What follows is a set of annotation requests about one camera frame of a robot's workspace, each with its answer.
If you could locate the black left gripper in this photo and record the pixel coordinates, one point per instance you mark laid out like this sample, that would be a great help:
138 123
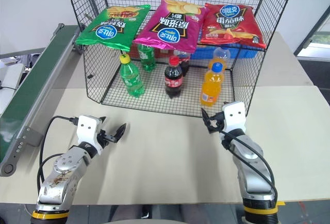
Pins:
105 138

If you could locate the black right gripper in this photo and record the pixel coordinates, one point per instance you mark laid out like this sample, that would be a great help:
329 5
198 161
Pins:
216 123

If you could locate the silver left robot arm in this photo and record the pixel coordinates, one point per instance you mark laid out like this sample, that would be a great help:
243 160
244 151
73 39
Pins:
62 172

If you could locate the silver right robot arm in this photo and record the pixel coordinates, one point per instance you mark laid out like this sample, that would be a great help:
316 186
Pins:
252 167

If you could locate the orange soda bottle blue cap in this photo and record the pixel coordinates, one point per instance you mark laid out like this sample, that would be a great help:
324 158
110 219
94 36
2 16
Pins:
210 89

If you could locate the green soda bottle yellow cap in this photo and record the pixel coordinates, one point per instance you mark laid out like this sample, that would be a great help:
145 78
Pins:
131 79

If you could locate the cola bottle red cap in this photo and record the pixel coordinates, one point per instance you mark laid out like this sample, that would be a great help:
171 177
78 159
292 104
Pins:
173 79
185 65

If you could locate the blue plastic crate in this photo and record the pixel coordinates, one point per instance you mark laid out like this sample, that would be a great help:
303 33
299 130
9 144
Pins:
245 53

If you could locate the red potato chip bag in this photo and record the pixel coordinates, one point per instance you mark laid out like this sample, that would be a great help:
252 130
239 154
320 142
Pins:
229 25

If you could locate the magenta potato chip bag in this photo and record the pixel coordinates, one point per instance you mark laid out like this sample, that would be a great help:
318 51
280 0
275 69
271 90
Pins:
170 28

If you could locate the green potato chip bag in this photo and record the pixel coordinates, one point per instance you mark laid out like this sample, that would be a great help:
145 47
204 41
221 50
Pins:
108 29

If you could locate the white device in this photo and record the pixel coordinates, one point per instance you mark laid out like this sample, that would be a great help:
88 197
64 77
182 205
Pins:
10 75

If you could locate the small yellow tab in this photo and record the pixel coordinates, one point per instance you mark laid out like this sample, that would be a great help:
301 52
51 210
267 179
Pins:
281 203

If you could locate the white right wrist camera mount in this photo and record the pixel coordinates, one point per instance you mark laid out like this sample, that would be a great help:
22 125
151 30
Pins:
233 117

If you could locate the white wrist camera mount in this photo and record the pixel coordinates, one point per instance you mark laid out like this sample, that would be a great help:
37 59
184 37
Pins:
87 131
233 117

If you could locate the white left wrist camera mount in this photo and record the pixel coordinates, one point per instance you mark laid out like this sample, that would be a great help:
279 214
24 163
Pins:
87 131

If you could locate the green conveyor belt silver frame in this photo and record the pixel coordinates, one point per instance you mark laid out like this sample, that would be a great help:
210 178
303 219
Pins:
31 79

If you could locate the dark window frame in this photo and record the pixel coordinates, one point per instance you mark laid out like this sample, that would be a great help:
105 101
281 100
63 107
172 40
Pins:
309 28

